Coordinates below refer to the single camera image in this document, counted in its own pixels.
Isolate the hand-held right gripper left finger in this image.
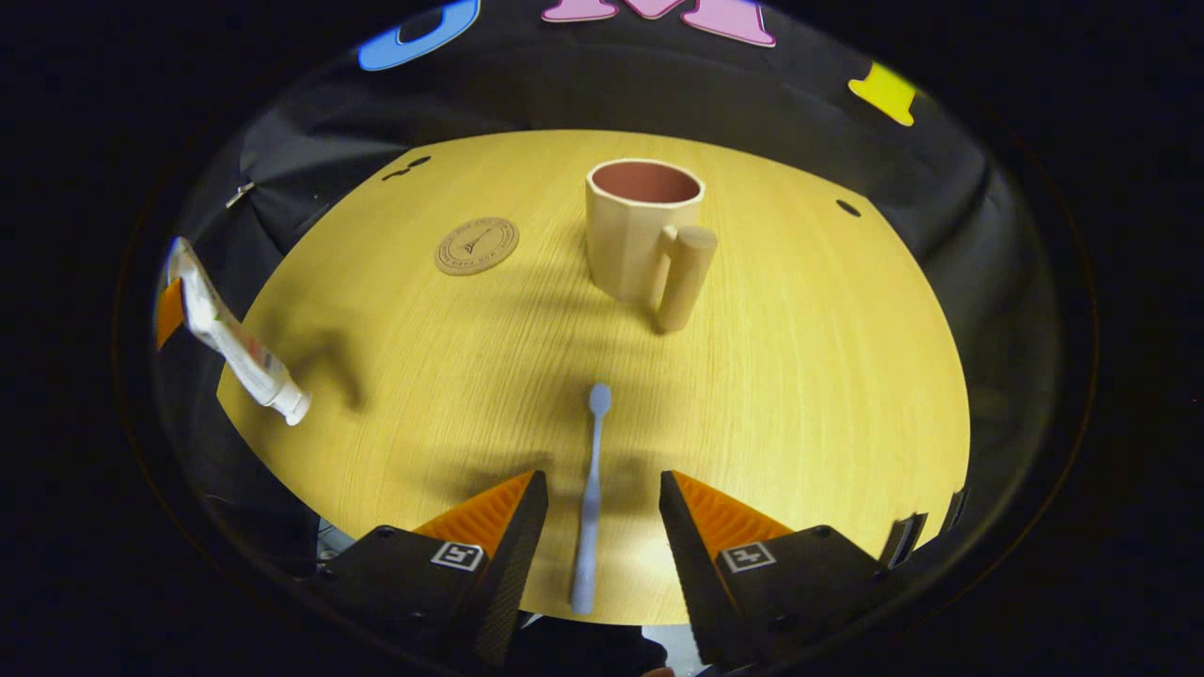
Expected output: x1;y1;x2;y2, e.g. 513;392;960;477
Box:
320;470;549;669

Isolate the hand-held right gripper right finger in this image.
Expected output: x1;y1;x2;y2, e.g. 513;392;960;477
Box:
658;470;895;669

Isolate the light blue toothbrush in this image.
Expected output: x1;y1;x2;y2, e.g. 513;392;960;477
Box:
571;383;613;617

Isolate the white toothpaste tube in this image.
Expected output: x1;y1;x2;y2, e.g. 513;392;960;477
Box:
169;237;312;426

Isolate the round cork coaster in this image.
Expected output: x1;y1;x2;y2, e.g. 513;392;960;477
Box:
435;217;520;276

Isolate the wooden desktop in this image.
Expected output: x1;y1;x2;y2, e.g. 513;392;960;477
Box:
216;129;972;626

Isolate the beige cup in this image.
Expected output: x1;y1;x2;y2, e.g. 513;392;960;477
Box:
585;158;719;334

